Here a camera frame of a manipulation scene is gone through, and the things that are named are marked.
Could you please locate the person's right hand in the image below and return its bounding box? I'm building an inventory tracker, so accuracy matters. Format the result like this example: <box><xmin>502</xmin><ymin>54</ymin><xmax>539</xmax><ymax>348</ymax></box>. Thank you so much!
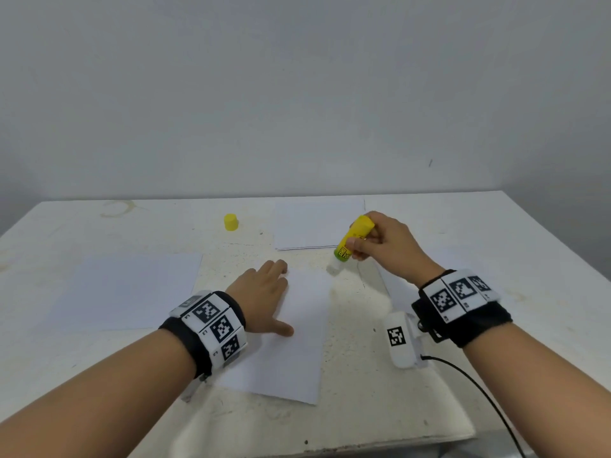
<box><xmin>344</xmin><ymin>209</ymin><xmax>448</xmax><ymax>290</ymax></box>

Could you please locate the person's left hand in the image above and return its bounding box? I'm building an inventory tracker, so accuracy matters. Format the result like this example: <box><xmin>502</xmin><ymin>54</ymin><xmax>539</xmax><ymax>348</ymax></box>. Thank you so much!
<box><xmin>224</xmin><ymin>258</ymin><xmax>297</xmax><ymax>340</ymax></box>

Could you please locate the stack of white paper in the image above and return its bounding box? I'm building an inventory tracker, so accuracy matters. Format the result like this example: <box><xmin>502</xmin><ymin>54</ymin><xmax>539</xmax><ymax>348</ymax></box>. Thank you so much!
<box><xmin>42</xmin><ymin>251</ymin><xmax>206</xmax><ymax>333</ymax></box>
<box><xmin>378</xmin><ymin>245</ymin><xmax>521</xmax><ymax>325</ymax></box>

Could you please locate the yellow glue stick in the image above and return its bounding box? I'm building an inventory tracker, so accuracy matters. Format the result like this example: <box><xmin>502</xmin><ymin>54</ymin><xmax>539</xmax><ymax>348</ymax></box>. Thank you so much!
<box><xmin>327</xmin><ymin>214</ymin><xmax>376</xmax><ymax>277</ymax></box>

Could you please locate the glued white paper sheet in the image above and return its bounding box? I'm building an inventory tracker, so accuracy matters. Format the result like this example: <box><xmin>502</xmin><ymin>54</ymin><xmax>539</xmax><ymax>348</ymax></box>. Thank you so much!
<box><xmin>272</xmin><ymin>195</ymin><xmax>370</xmax><ymax>253</ymax></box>
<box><xmin>212</xmin><ymin>266</ymin><xmax>334</xmax><ymax>407</ymax></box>

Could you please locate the person's left forearm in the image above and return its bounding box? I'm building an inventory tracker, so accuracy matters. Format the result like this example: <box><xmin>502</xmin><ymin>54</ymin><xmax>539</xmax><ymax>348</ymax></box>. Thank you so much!
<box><xmin>0</xmin><ymin>327</ymin><xmax>200</xmax><ymax>458</ymax></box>

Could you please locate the person's right forearm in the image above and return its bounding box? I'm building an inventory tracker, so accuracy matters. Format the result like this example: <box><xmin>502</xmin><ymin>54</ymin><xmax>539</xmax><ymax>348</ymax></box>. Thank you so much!
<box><xmin>466</xmin><ymin>322</ymin><xmax>611</xmax><ymax>458</ymax></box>

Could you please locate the black marker wristband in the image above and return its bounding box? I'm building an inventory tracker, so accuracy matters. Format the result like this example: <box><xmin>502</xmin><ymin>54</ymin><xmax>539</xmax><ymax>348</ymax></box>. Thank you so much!
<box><xmin>411</xmin><ymin>268</ymin><xmax>515</xmax><ymax>350</ymax></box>
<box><xmin>157</xmin><ymin>289</ymin><xmax>250</xmax><ymax>380</ymax></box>

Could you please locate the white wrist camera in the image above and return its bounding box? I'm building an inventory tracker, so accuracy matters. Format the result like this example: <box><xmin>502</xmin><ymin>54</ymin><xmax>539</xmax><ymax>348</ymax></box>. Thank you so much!
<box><xmin>383</xmin><ymin>309</ymin><xmax>428</xmax><ymax>371</ymax></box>
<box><xmin>180</xmin><ymin>375</ymin><xmax>209</xmax><ymax>403</ymax></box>

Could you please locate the black cable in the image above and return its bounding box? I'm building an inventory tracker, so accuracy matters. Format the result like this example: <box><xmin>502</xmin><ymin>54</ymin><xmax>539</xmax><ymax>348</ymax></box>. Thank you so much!
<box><xmin>420</xmin><ymin>352</ymin><xmax>528</xmax><ymax>458</ymax></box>

